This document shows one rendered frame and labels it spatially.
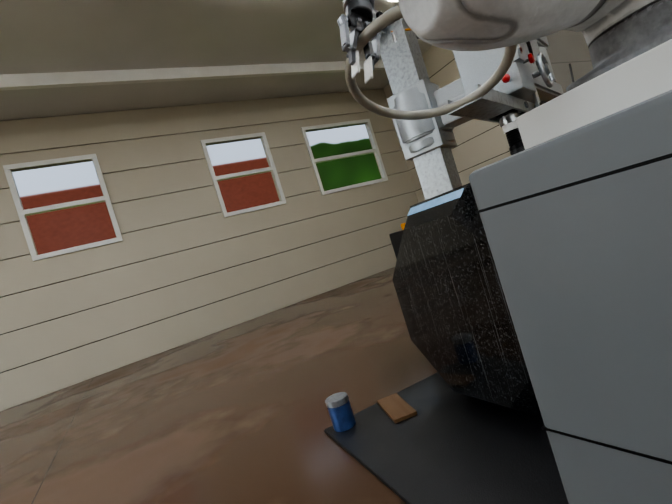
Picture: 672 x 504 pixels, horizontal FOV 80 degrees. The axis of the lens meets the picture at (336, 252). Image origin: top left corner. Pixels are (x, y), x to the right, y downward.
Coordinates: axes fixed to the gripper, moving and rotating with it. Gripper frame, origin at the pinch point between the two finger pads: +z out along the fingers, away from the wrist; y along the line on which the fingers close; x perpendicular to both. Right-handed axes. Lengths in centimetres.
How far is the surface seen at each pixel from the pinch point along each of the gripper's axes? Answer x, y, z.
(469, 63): 16, 66, -43
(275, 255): 607, 221, -134
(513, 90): 6, 76, -27
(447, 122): 71, 112, -63
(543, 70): 0, 90, -37
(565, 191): -47, -5, 56
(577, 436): -36, 8, 86
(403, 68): 81, 90, -100
